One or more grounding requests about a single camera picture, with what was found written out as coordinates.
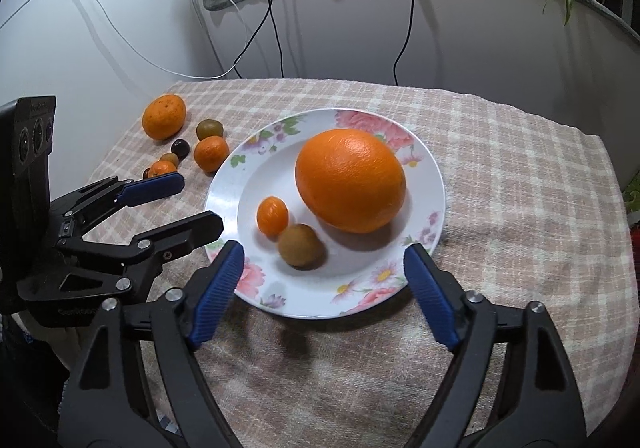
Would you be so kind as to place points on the spotted mandarin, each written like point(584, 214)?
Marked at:
point(164, 116)

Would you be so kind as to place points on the beige checked tablecloth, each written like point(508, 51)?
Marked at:
point(500, 208)

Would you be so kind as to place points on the green tomato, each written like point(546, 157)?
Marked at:
point(209, 128)

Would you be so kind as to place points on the small orange cherry tomato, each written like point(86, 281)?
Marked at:
point(162, 169)

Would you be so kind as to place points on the large orange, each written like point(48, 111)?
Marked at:
point(350, 180)

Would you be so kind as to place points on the small brown fruit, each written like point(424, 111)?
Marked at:
point(169, 158)

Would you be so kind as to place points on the small oval kumquat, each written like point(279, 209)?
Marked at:
point(272, 216)

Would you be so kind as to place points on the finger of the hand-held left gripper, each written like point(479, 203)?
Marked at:
point(155, 188)
point(190, 230)

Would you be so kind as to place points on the white floral plate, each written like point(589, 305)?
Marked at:
point(240, 208)

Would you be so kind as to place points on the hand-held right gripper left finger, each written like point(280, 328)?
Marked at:
point(217, 288)

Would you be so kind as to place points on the brown kiwi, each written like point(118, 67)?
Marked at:
point(301, 247)

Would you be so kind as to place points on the dark cherry tomato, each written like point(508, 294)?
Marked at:
point(180, 148)

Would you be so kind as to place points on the small smooth mandarin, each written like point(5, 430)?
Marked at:
point(211, 153)

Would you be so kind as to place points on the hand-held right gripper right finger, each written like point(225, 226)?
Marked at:
point(430, 293)

